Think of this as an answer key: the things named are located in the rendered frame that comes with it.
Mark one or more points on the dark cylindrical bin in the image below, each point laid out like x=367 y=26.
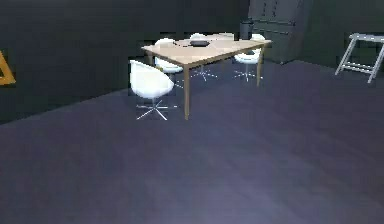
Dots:
x=246 y=30

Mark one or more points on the dark grey cupboard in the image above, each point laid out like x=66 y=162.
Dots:
x=278 y=30

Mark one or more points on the orange wooden frame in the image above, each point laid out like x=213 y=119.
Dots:
x=5 y=75

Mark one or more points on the light wooden dining table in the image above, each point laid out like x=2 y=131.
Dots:
x=206 y=50

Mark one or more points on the dark flat dish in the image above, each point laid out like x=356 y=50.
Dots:
x=199 y=43

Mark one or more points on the white swivel chair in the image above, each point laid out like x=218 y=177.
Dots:
x=166 y=65
x=148 y=81
x=248 y=58
x=201 y=71

